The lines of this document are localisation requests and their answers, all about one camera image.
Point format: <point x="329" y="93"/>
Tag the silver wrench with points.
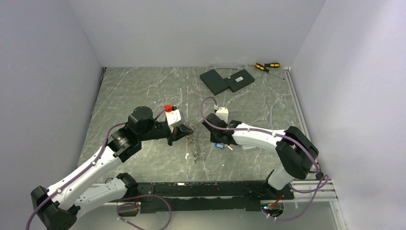
<point x="270" y="123"/>

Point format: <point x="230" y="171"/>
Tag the grey rectangular tin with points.
<point x="248" y="147"/>

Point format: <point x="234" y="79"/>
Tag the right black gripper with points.
<point x="213" y="138"/>

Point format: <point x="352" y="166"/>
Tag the orange black screwdriver front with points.
<point x="269" y="70"/>

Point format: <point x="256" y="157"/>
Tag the orange black screwdriver back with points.
<point x="267" y="65"/>

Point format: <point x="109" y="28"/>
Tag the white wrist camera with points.
<point x="174" y="116"/>
<point x="222" y="113"/>

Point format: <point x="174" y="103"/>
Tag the large black box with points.
<point x="214" y="82"/>

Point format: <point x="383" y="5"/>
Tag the orange black screwdriver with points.
<point x="269" y="70"/>
<point x="267" y="65"/>

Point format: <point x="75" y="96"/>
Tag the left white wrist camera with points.
<point x="174" y="116"/>

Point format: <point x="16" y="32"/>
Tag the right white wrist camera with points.
<point x="222" y="113"/>

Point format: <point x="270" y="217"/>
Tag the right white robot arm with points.
<point x="295" y="151"/>

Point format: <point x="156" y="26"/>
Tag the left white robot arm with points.
<point x="61" y="204"/>

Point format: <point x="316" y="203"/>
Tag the blue tagged key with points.
<point x="222" y="146"/>

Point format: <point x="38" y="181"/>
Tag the small black box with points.
<point x="239" y="80"/>

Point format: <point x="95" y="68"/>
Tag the metal keyring with keys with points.
<point x="193" y="142"/>

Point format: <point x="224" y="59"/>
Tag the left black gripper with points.
<point x="185" y="131"/>

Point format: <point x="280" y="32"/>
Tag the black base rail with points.
<point x="194" y="196"/>

